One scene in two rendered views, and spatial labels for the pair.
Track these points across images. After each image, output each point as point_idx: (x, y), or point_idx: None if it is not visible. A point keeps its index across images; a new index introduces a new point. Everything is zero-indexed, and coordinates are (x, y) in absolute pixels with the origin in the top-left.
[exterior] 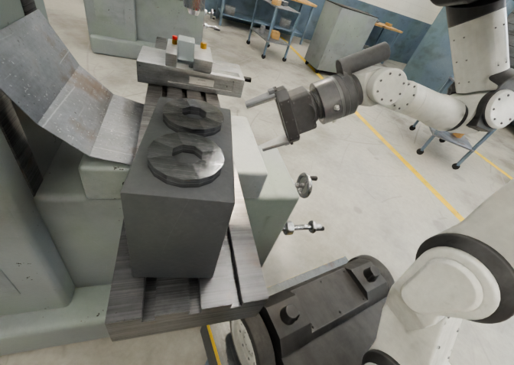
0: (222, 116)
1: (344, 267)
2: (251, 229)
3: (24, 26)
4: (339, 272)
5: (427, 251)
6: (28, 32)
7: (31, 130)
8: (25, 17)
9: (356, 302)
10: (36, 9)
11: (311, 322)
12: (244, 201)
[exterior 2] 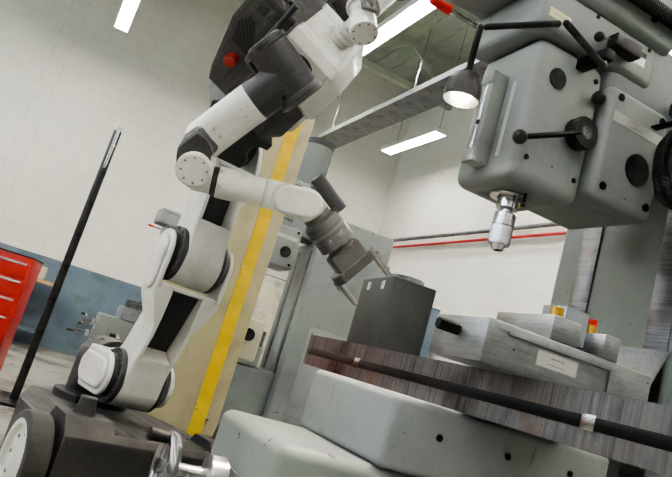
0: (393, 273)
1: (113, 435)
2: (331, 338)
3: (623, 351)
4: (126, 436)
5: (232, 268)
6: (619, 355)
7: None
8: (636, 348)
9: (117, 426)
10: (665, 350)
11: (187, 440)
12: (343, 341)
